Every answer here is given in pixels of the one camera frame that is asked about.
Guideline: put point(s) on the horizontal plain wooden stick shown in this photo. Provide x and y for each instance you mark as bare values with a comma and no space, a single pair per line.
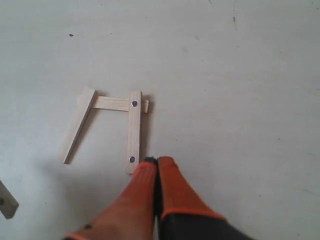
115,103

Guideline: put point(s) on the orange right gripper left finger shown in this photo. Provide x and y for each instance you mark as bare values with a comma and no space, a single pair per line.
131,216

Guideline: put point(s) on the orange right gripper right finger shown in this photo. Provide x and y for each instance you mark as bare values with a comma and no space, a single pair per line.
184,215

